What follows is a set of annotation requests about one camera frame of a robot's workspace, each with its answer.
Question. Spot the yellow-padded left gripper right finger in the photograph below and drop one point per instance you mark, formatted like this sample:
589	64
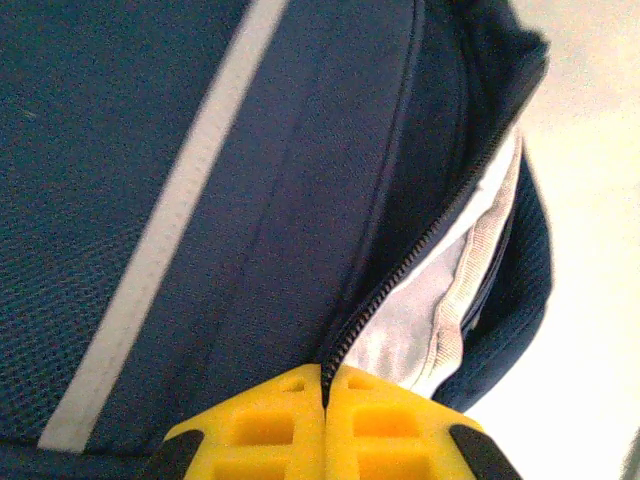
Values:
395	435

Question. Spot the navy blue backpack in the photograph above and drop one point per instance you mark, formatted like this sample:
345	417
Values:
250	200

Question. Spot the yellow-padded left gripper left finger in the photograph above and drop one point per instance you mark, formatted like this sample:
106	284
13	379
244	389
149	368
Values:
250	435

